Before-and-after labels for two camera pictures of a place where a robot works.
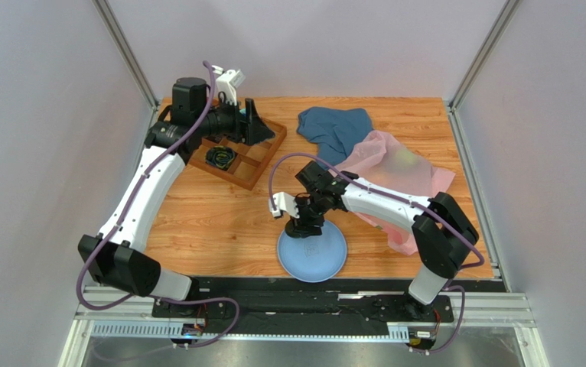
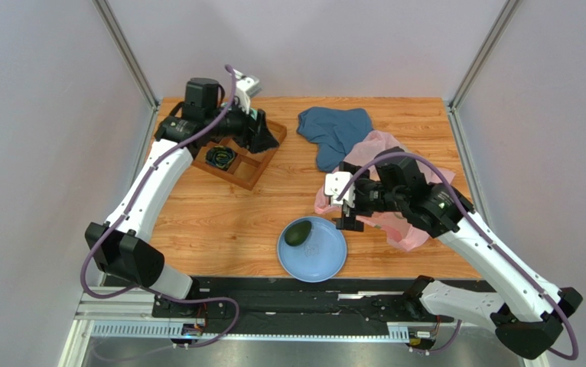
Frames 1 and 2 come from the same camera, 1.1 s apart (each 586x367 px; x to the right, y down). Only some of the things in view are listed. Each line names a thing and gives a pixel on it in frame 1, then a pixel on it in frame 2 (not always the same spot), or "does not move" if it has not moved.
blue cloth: [336, 131] does not move
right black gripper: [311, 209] -> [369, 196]
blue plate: [315, 258] does not move
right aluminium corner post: [475, 65] does not move
